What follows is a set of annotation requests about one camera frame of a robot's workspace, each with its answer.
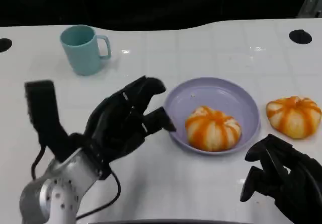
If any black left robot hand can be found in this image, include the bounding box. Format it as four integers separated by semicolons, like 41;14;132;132
83;76;177;164

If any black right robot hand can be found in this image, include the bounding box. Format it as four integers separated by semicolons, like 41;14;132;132
240;133;322;224

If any orange and white bread roll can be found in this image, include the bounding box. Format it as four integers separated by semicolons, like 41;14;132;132
266;96;322;139
185;105;242;152

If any pale green mug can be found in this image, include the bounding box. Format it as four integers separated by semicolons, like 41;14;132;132
59;24;112;77

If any lilac plate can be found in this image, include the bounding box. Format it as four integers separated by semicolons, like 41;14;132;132
164;77;261;156

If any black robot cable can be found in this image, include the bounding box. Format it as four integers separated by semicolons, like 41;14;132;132
31;145;46;182
76;170;122;221

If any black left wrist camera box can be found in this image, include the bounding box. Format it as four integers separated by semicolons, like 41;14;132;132
24;80;84;163

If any grey metal frame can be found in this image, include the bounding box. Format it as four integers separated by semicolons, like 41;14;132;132
298;0;322;18

